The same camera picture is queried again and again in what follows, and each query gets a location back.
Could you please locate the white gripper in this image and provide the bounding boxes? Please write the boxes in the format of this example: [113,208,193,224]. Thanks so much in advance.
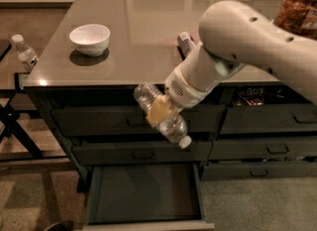
[146,65,218,127]

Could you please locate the clear plastic water bottle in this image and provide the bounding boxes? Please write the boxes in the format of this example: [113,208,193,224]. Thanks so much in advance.
[134,82,192,149]

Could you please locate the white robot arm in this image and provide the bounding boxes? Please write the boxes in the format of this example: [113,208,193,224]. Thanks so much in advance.
[147,0,317,127]

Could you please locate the top right drawer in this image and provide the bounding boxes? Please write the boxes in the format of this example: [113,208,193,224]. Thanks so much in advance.
[221,104,317,135]

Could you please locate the top left drawer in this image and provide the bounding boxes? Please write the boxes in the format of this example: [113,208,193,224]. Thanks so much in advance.
[52,105,225,136]

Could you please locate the middle left drawer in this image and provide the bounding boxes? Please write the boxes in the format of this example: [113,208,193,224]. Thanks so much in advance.
[72,141,212,166]

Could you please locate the snack packets in drawer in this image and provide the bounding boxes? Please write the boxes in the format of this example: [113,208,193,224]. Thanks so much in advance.
[236,86,284,106]

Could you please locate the middle right drawer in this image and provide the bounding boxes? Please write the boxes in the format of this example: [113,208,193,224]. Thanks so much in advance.
[209,136,317,161]

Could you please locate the open bottom left drawer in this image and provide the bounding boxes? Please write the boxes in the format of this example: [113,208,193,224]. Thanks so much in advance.
[82,164,215,231]

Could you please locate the bottom right drawer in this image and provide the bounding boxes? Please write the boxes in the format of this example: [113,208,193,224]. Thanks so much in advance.
[200,162,317,180]

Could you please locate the small bottle on side table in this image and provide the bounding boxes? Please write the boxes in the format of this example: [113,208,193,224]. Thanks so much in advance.
[12,34,38,71]

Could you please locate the slim silver energy drink can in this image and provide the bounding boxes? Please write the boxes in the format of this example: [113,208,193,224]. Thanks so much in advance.
[177,32,196,57]

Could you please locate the dark cabinet with drawers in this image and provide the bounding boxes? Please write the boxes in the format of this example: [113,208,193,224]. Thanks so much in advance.
[26,0,316,187]

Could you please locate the white ceramic bowl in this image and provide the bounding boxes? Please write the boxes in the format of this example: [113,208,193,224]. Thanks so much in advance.
[69,24,110,57]

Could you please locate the dark side table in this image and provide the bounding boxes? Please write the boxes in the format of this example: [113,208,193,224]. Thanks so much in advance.
[0,39,65,161]

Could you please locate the jar of snacks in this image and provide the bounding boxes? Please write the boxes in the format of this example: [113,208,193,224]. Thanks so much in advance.
[273,0,317,40]

